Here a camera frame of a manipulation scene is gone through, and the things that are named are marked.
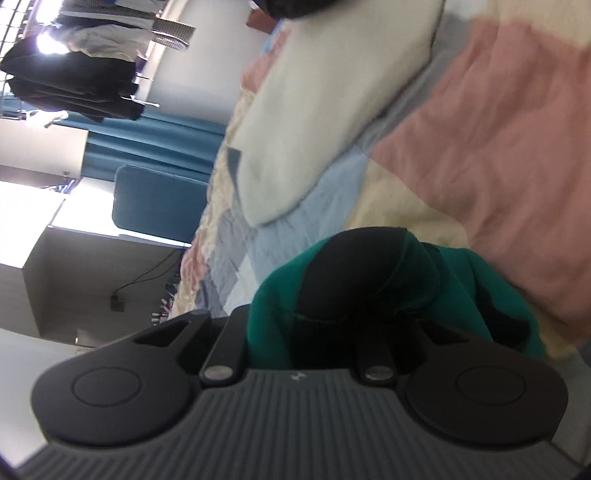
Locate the navy and white hanging top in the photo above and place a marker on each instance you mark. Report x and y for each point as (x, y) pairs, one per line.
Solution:
(134, 7)

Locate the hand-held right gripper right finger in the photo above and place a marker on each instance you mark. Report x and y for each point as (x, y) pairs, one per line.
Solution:
(371, 350)

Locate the striped hanging shirt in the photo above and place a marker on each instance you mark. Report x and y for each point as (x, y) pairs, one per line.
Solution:
(175, 32)

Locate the blue upholstered chair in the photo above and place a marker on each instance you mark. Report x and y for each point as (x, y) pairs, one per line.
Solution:
(157, 203)

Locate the white pillow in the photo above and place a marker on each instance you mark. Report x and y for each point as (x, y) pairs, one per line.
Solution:
(314, 106)

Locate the pastel patchwork quilt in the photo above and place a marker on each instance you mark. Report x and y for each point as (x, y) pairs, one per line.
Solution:
(508, 161)

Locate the black padded jacket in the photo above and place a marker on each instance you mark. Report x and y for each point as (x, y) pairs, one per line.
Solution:
(300, 7)

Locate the blue curtain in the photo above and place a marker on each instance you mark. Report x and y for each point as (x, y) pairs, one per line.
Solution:
(175, 138)

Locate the white hanging shirt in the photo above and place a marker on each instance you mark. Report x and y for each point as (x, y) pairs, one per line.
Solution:
(101, 41)

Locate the group of small bottles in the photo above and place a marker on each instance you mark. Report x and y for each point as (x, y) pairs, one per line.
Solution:
(166, 304)

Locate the green hoodie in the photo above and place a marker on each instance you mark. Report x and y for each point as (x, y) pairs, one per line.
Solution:
(272, 300)

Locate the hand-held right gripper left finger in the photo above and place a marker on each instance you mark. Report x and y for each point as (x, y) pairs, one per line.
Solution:
(231, 332)

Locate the black hanging jacket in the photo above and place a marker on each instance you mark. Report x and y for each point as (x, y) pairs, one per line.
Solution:
(69, 78)

